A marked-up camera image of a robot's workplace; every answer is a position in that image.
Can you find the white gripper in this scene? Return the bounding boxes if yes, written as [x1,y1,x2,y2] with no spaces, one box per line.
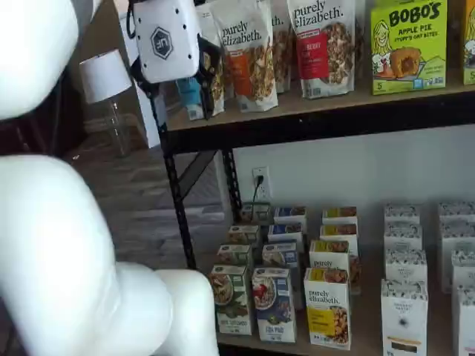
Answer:
[129,0,226,131]

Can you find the blue Flax Plus oatmeal box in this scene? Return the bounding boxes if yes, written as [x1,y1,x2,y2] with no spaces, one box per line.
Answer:
[252,266,298,344]

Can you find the black metal shelf rack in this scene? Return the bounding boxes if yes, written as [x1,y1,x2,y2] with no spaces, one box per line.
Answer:
[155,0,475,356]

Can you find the yellow purely elizabeth box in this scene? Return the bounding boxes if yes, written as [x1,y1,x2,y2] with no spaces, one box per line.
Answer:
[304,267,353,352]
[309,240,361,294]
[321,206,358,226]
[319,223,359,257]

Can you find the green apple cinnamon oatmeal box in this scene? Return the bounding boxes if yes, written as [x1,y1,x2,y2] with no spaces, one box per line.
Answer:
[208,263,254,335]

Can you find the green Bobo's apple pie box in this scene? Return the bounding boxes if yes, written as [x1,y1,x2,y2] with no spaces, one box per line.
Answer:
[370,0,448,96]

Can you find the white organic pantry box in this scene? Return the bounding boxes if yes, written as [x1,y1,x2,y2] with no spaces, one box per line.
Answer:
[455,285,475,356]
[384,202,422,225]
[381,278,430,356]
[451,250,475,290]
[437,202,475,227]
[440,222,475,294]
[384,248,428,285]
[384,222,424,253]

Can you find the yellow Bobo's snack box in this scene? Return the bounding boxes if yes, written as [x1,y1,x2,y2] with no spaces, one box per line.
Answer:
[462,0,475,86]

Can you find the blue label granola bag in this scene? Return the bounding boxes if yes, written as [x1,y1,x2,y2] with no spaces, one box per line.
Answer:
[174,1,226,122]

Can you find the orange label granola bag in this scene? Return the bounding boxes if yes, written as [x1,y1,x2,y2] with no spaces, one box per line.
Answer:
[210,0,279,113]

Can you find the white shade table lamp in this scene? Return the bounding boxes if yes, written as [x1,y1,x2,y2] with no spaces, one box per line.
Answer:
[79,49,133,157]

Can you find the white granola bag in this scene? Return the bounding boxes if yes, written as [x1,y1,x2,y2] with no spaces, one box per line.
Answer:
[270,0,295,94]

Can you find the dark brown armchair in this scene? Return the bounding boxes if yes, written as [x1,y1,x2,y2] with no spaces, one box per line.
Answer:
[0,62,86,159]

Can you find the red label granola bag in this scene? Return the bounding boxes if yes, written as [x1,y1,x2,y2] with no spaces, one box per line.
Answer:
[286,0,356,99]

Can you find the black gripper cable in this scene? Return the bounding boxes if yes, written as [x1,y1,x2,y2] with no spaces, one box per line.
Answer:
[125,0,137,40]

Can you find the black power cable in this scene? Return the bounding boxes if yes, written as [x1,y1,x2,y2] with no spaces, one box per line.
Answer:
[252,174,266,223]

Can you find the white wall outlet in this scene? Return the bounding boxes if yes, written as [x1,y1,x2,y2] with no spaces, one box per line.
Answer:
[252,166,272,200]

